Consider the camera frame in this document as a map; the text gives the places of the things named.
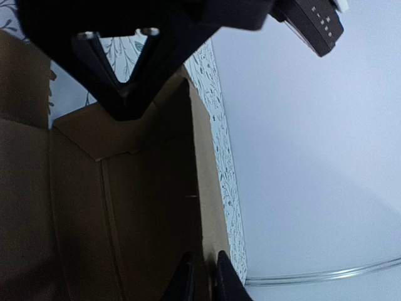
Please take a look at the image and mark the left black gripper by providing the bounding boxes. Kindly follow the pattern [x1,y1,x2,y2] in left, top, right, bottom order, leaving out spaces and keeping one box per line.
[16,1,274,121]

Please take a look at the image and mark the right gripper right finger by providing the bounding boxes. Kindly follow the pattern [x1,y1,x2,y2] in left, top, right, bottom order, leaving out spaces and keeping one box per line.
[213,250,252,301]

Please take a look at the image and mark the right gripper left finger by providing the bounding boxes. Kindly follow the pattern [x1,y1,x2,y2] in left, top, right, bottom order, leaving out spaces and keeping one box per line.
[162,251,194,301]

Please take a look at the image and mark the brown cardboard box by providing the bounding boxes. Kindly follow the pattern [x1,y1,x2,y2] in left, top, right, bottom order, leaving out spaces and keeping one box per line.
[1,32,230,300]

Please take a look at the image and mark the floral patterned table mat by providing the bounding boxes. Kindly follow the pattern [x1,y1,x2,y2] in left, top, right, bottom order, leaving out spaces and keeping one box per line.
[0,0,248,283]

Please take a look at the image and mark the left aluminium corner post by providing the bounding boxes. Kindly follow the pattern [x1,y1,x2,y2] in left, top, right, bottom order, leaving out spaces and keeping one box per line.
[245,257,400,287]

